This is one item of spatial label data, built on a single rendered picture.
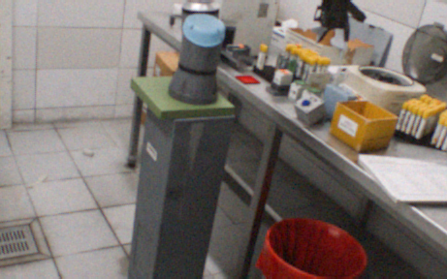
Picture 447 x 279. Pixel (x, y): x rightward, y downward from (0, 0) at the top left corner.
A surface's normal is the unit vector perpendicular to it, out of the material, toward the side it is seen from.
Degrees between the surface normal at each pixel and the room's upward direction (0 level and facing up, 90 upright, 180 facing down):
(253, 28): 90
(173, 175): 90
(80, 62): 90
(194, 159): 90
